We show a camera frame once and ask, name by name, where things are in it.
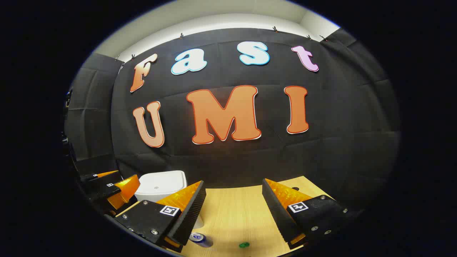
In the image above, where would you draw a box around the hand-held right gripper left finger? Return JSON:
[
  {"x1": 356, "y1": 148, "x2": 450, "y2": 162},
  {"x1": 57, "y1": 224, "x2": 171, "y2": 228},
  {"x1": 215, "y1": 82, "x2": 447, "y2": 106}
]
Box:
[{"x1": 114, "y1": 180, "x2": 207, "y2": 253}]

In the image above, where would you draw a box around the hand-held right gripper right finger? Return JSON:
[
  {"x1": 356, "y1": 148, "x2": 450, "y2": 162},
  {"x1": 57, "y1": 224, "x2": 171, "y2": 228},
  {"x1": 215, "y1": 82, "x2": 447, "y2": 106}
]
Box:
[{"x1": 262, "y1": 178, "x2": 363, "y2": 250}]

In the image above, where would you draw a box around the wooden desktop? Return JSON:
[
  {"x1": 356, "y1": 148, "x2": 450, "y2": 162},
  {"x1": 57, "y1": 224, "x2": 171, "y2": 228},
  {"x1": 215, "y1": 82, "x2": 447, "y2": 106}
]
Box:
[{"x1": 114, "y1": 176, "x2": 336, "y2": 257}]

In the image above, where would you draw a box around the white desktop garbage bin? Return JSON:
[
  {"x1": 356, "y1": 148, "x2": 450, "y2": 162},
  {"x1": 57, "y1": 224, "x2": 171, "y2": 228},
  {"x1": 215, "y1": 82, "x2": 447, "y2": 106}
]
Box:
[{"x1": 134, "y1": 170, "x2": 205, "y2": 229}]

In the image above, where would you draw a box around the blue pop can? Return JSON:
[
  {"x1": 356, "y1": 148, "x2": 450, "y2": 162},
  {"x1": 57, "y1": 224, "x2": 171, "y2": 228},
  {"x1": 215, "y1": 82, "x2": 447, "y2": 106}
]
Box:
[{"x1": 189, "y1": 232, "x2": 214, "y2": 248}]

